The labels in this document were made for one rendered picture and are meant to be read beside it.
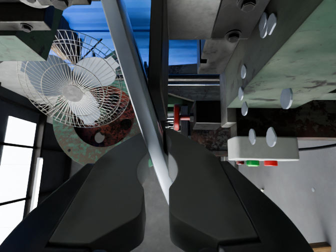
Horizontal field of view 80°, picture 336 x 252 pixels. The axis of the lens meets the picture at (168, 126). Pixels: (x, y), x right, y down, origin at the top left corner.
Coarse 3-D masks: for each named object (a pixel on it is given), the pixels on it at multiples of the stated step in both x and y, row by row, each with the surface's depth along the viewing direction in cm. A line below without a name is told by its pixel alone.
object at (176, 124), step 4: (176, 104) 56; (176, 108) 55; (176, 112) 55; (176, 116) 55; (180, 116) 57; (184, 116) 57; (188, 116) 57; (176, 120) 54; (176, 124) 54; (176, 128) 56
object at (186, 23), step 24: (168, 0) 23; (192, 0) 23; (216, 0) 23; (240, 0) 23; (264, 0) 23; (168, 24) 27; (192, 24) 27; (216, 24) 27; (240, 24) 27; (168, 48) 33
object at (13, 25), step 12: (0, 12) 36; (12, 12) 36; (24, 12) 36; (36, 12) 36; (48, 12) 37; (0, 24) 37; (12, 24) 37; (24, 24) 36; (36, 24) 36; (48, 24) 37
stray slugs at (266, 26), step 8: (264, 16) 25; (272, 16) 23; (264, 24) 25; (272, 24) 23; (264, 32) 25; (240, 88) 34; (288, 88) 19; (240, 96) 34; (280, 96) 21; (288, 96) 19; (288, 104) 19; (272, 128) 23; (272, 136) 22; (272, 144) 22
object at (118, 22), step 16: (112, 0) 10; (112, 16) 10; (112, 32) 10; (128, 32) 11; (128, 48) 10; (128, 64) 10; (128, 80) 10; (144, 80) 15; (144, 96) 10; (144, 112) 10; (144, 128) 10; (160, 128) 28; (160, 144) 11; (160, 160) 11; (160, 176) 12
